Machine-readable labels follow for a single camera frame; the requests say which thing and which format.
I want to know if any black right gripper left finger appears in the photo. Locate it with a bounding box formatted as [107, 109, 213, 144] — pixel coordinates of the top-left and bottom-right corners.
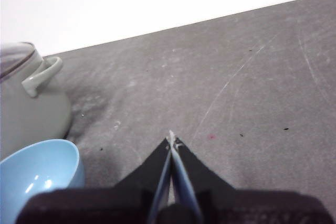
[15, 137, 173, 224]

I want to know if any blue ribbed bowl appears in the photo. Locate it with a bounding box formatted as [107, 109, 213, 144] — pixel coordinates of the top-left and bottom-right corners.
[0, 139, 86, 224]

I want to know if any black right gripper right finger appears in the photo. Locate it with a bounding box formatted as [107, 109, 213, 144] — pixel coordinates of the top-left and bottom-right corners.
[170, 130, 332, 224]

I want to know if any pale green electric steamer pot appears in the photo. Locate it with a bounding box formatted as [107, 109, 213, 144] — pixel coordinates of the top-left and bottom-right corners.
[0, 41, 73, 162]

